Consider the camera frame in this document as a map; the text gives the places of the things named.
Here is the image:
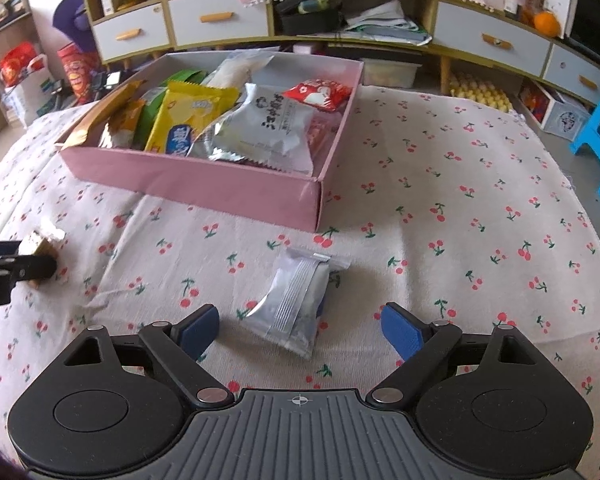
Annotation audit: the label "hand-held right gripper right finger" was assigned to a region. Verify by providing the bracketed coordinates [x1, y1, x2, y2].
[367, 301, 545, 406]

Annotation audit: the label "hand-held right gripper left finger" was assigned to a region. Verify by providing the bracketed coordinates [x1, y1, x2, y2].
[62, 303, 235, 407]

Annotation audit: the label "small orange snack packet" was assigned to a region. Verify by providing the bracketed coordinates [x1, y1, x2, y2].
[19, 229, 67, 289]

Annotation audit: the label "small silver snack packet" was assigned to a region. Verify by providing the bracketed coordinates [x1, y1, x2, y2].
[239, 247, 352, 359]

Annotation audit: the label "pink cardboard box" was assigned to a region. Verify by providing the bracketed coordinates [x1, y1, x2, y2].
[54, 49, 365, 234]

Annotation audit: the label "gold snack packet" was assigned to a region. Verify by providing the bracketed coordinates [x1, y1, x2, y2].
[62, 79, 149, 150]

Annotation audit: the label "green snack packet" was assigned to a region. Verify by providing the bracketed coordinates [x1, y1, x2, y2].
[134, 69, 207, 152]

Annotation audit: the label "pink cracker clear packet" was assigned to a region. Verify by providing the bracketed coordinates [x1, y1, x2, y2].
[307, 114, 342, 154]

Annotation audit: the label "white snack packet black print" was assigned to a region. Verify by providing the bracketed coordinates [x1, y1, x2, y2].
[187, 82, 316, 177]

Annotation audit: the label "yellow snack packet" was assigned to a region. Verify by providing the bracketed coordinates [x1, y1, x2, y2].
[144, 82, 241, 157]

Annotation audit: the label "red snack packet white flowers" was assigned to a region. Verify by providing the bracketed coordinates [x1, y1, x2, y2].
[282, 79, 354, 112]

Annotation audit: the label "clear packet shredded white snack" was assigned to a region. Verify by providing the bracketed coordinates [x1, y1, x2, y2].
[204, 49, 276, 92]

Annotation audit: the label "cherry print tablecloth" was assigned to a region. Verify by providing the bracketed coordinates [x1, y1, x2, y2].
[0, 84, 600, 480]

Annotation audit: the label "red cylindrical gift bag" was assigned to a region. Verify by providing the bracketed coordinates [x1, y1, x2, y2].
[57, 42, 101, 106]

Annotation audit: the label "black devices on stands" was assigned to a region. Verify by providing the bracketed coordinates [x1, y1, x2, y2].
[92, 69, 127, 94]

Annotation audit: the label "wooden desk shelf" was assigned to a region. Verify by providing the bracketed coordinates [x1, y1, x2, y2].
[0, 0, 37, 137]

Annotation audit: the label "purple object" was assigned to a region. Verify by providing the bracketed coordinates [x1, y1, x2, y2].
[52, 0, 99, 54]

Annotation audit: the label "yellow egg tray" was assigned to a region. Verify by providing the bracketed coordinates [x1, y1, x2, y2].
[447, 72, 514, 114]

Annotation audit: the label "clear storage bin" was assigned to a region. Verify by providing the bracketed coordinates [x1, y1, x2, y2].
[362, 57, 424, 89]

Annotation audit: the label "white printed box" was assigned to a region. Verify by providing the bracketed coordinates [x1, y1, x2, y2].
[517, 77, 594, 139]

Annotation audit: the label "wooden cabinet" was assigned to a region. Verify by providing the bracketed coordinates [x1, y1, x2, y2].
[77, 0, 600, 107]

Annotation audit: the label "pile of papers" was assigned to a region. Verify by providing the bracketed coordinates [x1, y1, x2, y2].
[342, 0, 434, 47]

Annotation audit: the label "black box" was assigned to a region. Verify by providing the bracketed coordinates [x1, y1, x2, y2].
[273, 0, 344, 36]

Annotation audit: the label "orange fruit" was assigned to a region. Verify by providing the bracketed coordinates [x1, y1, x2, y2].
[534, 9, 562, 38]

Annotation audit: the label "black microwave oven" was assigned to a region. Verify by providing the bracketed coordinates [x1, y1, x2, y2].
[564, 0, 600, 69]

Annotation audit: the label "white drawer orange handle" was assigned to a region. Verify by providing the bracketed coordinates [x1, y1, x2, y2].
[167, 0, 271, 46]
[432, 0, 552, 79]
[542, 43, 600, 107]
[90, 2, 174, 64]

